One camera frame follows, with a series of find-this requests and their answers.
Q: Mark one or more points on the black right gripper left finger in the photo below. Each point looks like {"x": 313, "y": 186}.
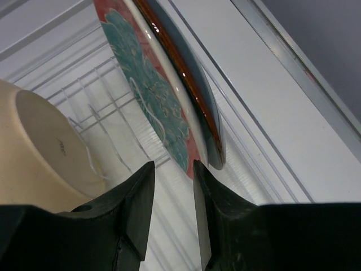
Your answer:
{"x": 109, "y": 232}

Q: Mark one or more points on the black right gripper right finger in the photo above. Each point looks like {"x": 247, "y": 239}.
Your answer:
{"x": 235, "y": 234}

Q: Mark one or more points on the red plate teal flower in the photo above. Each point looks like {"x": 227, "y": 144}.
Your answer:
{"x": 156, "y": 84}

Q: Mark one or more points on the yellow cream plate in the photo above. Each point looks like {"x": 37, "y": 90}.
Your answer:
{"x": 43, "y": 161}

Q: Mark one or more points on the dark teal brown-rimmed plate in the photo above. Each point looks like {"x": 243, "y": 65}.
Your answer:
{"x": 193, "y": 77}

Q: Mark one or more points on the white wire dish rack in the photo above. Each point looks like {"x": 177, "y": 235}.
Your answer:
{"x": 58, "y": 50}

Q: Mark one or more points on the aluminium table edge rail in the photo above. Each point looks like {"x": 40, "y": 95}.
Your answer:
{"x": 312, "y": 83}

